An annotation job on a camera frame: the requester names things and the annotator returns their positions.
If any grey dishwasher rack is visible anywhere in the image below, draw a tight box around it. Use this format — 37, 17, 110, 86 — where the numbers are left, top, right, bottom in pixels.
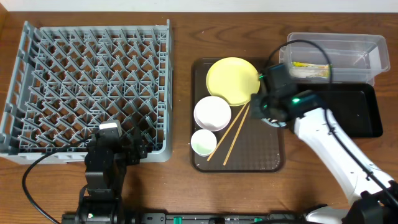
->
1, 23, 173, 164

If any wooden chopstick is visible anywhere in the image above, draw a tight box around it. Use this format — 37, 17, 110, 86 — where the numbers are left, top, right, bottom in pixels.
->
207, 103, 247, 161
223, 105, 250, 166

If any dark brown serving tray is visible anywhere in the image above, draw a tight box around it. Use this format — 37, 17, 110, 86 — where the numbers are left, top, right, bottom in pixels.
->
190, 57, 285, 173

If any green snack wrapper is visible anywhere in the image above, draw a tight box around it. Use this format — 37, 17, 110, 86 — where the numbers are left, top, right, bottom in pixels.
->
292, 62, 330, 78

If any white napkin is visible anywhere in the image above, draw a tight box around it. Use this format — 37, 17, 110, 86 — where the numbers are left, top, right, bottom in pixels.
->
290, 68, 316, 78

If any light blue bowl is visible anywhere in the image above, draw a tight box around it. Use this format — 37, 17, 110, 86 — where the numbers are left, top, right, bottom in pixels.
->
262, 118, 287, 128

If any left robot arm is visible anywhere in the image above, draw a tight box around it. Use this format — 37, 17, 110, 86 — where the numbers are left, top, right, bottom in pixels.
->
72, 126, 147, 223

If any wooden chopstick left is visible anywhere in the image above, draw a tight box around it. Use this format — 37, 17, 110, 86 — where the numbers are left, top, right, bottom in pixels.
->
207, 103, 247, 161

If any pink bowl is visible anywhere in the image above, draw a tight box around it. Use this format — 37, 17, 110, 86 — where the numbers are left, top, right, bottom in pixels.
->
193, 96, 231, 132

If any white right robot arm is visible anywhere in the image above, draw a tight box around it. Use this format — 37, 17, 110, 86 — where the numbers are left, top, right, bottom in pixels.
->
250, 91, 397, 223

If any clear plastic bin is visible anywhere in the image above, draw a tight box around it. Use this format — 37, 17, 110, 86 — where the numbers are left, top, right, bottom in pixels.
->
279, 32, 391, 85

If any small white green cup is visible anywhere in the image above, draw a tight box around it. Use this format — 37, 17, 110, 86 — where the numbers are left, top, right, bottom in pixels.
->
190, 129, 217, 157

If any wooden chopstick right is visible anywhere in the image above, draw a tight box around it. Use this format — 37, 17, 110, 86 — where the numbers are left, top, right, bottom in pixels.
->
223, 105, 250, 166

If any black waste bin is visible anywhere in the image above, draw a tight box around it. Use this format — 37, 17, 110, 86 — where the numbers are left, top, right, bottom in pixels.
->
298, 83, 383, 138

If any yellow plate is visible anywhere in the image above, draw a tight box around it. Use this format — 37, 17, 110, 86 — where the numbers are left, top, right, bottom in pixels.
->
206, 57, 260, 106

